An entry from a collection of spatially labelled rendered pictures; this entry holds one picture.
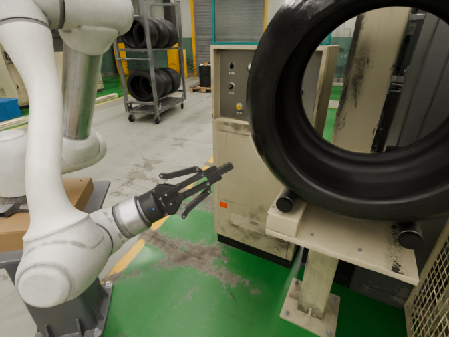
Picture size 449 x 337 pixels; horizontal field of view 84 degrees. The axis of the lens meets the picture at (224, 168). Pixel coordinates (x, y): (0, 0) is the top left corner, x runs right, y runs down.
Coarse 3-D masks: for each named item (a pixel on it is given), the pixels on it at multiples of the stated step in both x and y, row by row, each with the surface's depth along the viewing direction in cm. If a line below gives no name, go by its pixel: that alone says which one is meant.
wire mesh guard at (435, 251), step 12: (444, 228) 85; (444, 240) 84; (432, 252) 90; (444, 252) 83; (432, 264) 89; (420, 276) 95; (420, 288) 97; (444, 288) 77; (408, 300) 101; (432, 300) 82; (408, 312) 100; (420, 312) 89; (432, 312) 80; (444, 312) 74; (408, 324) 96; (432, 324) 79; (408, 336) 92; (444, 336) 70
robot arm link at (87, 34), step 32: (64, 0) 55; (96, 0) 59; (128, 0) 67; (64, 32) 63; (96, 32) 64; (64, 64) 73; (96, 64) 74; (64, 96) 81; (64, 128) 91; (64, 160) 97; (96, 160) 108
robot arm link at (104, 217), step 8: (104, 208) 60; (112, 208) 58; (96, 216) 55; (104, 216) 56; (112, 216) 56; (96, 224) 52; (104, 224) 53; (112, 224) 56; (112, 232) 54; (120, 232) 56; (112, 240) 53; (120, 240) 57; (112, 248) 53
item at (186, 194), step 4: (200, 184) 62; (204, 184) 61; (208, 184) 61; (192, 188) 62; (196, 188) 61; (200, 188) 61; (204, 188) 61; (184, 192) 62; (188, 192) 61; (192, 192) 61; (196, 192) 61; (180, 196) 60; (184, 196) 60; (188, 196) 61; (172, 200) 60; (176, 200) 60; (180, 200) 60; (168, 204) 59; (172, 204) 60
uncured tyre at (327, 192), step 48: (288, 0) 49; (336, 0) 42; (384, 0) 59; (432, 0) 56; (288, 48) 49; (288, 96) 79; (288, 144) 79; (432, 144) 66; (336, 192) 58; (384, 192) 68; (432, 192) 47
